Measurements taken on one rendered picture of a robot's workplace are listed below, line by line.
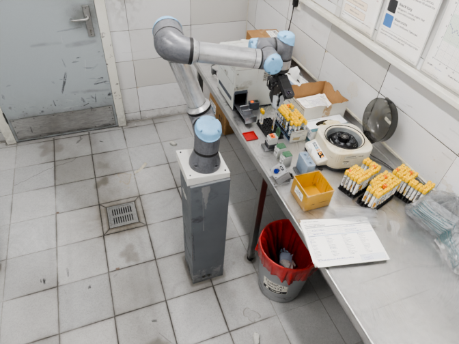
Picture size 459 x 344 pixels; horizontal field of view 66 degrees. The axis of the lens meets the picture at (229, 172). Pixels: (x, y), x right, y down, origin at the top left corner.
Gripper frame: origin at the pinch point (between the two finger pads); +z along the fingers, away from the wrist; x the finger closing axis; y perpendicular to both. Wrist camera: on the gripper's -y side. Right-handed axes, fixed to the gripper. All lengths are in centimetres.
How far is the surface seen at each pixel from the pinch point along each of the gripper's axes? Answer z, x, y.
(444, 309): 24, -25, -100
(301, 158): 15.1, -6.0, -21.2
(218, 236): 68, 32, -17
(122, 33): 27, 59, 167
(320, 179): 17.4, -9.3, -34.9
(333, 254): 23, 2, -69
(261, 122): 20.5, -2.0, 17.0
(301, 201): 20.5, 3.2, -41.9
